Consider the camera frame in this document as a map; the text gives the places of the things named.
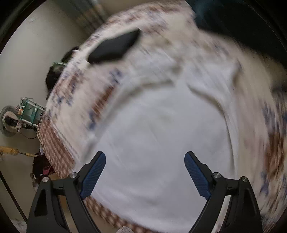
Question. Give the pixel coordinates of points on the dark clutter beside bed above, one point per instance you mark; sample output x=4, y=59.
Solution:
x=41, y=168

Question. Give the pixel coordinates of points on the teal striped curtain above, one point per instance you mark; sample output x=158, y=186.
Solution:
x=88, y=15

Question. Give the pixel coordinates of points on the folded black garment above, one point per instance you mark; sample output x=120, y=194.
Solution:
x=114, y=48

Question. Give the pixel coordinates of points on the white small garment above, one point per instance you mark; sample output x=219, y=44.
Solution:
x=147, y=135

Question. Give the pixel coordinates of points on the round grey floor device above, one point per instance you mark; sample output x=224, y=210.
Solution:
x=10, y=124

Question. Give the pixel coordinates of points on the yellow wooden stick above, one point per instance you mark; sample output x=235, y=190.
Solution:
x=14, y=152

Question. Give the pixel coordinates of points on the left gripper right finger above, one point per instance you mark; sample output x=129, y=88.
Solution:
x=242, y=214

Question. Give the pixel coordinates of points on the floral plush bed blanket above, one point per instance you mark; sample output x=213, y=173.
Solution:
x=85, y=94

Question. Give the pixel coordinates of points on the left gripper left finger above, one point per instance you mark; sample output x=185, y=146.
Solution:
x=46, y=214

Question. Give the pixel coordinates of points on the green electronics box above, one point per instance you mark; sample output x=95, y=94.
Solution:
x=29, y=113

